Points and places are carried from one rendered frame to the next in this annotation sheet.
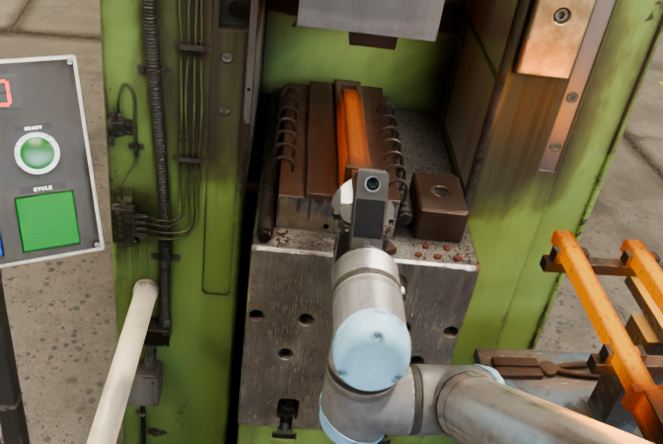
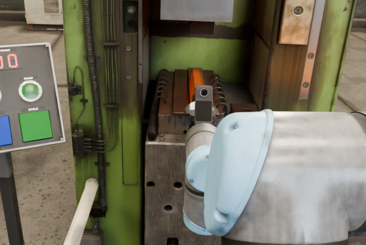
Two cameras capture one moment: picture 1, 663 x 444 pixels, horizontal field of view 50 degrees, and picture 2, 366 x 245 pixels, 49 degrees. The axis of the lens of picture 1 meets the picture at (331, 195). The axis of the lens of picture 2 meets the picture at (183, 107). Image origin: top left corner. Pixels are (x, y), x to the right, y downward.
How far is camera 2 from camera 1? 0.22 m
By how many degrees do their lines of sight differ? 11
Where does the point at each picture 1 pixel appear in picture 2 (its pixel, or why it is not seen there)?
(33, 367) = not seen: outside the picture
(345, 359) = (192, 172)
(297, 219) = (169, 128)
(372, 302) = (205, 143)
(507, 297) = not seen: hidden behind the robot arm
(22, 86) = (23, 57)
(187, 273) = (114, 173)
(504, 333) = not seen: hidden behind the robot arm
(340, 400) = (193, 202)
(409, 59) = (226, 55)
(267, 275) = (154, 159)
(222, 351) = (135, 221)
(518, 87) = (281, 52)
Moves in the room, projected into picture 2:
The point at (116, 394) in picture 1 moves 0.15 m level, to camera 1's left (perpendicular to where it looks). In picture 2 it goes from (75, 233) to (28, 228)
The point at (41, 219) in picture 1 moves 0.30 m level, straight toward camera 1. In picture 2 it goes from (32, 124) to (39, 189)
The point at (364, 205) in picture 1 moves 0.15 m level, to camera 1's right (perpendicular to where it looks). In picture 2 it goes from (200, 104) to (259, 108)
